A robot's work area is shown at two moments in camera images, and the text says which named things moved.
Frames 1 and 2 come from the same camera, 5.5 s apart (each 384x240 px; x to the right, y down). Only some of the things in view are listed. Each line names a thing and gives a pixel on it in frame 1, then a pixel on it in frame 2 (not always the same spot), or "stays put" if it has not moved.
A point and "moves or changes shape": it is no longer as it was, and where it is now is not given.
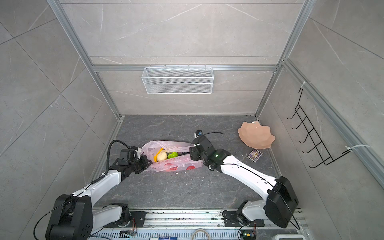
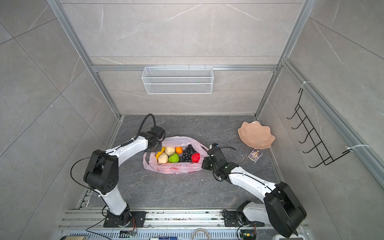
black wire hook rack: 325,155 stays put
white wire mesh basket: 178,80 stays put
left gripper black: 146,164 → 159,148
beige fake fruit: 162,156 stays put
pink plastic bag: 181,163 moves or changes shape
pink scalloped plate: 255,135 stays put
